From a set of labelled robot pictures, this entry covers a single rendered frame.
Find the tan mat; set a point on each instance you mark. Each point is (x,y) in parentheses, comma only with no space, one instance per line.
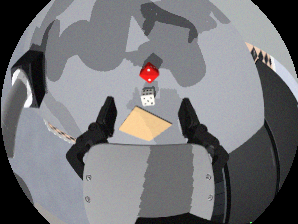
(143,124)

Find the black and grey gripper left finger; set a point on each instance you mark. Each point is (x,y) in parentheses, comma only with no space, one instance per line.
(98,132)

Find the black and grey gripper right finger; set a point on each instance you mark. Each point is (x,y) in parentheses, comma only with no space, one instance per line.
(197,133)

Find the red die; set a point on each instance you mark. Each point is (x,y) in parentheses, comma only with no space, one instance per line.
(149,72)

